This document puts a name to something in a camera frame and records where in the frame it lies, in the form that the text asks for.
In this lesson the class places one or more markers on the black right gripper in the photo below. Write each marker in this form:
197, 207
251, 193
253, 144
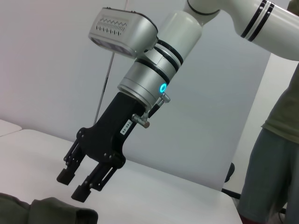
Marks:
107, 140

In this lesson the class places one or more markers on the dark green t-shirt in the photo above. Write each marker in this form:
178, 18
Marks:
46, 212

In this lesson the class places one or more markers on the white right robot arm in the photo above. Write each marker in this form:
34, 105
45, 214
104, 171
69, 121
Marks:
180, 35

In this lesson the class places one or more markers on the person in olive shirt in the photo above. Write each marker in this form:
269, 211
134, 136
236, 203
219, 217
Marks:
268, 163

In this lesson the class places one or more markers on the white partition panel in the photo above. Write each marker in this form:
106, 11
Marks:
210, 116
46, 70

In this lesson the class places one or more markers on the black office chair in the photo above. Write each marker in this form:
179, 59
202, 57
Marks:
230, 172

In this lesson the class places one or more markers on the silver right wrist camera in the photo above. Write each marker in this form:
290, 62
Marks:
121, 30

